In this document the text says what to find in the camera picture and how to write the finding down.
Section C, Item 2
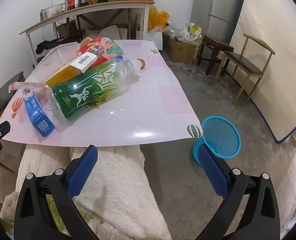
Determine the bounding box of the orange and white carton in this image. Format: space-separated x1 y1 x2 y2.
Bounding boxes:
45 51 98 87

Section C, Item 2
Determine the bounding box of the red colourful snack bag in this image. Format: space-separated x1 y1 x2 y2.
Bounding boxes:
76 37 124 68

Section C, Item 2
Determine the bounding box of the white pillow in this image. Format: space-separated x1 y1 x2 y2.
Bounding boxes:
85 25 128 40

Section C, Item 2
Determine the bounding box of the pink printed table cover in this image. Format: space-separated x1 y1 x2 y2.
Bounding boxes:
0 39 203 147

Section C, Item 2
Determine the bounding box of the blue carton box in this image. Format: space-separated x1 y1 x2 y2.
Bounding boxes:
23 88 56 137

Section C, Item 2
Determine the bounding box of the small cardboard box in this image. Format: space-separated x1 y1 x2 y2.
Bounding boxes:
56 20 78 38

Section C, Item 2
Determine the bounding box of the white fleece robe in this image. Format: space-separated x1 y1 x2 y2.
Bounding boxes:
0 144 172 240

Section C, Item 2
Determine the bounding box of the green fleece cloth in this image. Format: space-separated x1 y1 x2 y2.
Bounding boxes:
0 195 93 240

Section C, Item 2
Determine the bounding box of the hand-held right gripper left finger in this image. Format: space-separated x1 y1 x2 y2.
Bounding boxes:
13 144 98 240

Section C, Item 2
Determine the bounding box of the clear plastic tray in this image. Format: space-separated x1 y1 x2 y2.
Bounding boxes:
34 42 79 80

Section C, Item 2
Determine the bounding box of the brown cardboard box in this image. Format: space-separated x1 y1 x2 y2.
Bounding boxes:
166 37 197 64

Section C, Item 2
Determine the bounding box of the black cloth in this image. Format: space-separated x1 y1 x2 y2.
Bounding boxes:
35 37 83 55

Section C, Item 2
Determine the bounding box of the white-framed wooden side table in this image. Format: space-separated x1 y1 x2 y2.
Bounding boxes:
19 0 155 65

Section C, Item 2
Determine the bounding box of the green label plastic bottle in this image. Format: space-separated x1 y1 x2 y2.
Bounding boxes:
45 58 141 125

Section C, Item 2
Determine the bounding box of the yellow plastic bag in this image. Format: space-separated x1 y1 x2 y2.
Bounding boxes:
148 6 170 32

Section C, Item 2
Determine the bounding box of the clear glass pot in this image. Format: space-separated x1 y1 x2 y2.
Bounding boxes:
40 4 64 21

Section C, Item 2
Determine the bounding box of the beige mattress blue edge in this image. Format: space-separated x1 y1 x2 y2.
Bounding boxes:
229 0 296 144

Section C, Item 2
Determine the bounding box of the clear plastic bag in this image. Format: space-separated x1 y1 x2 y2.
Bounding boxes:
163 26 186 40

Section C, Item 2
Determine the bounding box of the white foam box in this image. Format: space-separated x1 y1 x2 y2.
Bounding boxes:
148 30 163 51

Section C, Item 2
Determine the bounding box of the dark wooden stool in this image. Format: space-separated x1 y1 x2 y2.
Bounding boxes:
197 35 235 75

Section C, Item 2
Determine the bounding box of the blue plastic waste basket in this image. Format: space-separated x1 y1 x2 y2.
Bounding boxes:
192 116 241 165

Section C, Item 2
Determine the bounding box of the white plastic bag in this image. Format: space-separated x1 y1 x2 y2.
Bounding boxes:
183 22 203 43

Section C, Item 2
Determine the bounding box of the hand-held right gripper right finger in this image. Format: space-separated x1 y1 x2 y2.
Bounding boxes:
197 144 281 240

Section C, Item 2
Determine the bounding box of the clear plastic wrapper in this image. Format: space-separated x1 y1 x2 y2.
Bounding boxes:
8 81 51 93

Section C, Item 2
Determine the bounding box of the grey refrigerator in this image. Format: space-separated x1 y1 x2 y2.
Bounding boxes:
190 0 245 60

